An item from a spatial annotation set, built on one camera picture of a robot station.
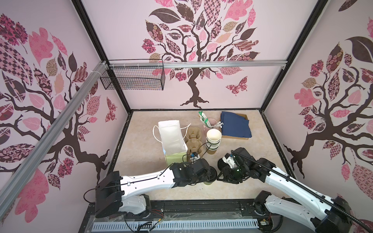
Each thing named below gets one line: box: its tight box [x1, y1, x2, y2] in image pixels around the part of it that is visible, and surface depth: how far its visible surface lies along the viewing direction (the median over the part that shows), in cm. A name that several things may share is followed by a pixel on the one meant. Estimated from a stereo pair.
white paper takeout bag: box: [152, 120, 192, 166], surface depth 81 cm
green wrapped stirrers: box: [198, 111, 212, 128], surface depth 94 cm
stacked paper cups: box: [205, 128, 222, 151], surface depth 85 cm
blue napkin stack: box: [220, 111, 253, 138], surface depth 109 cm
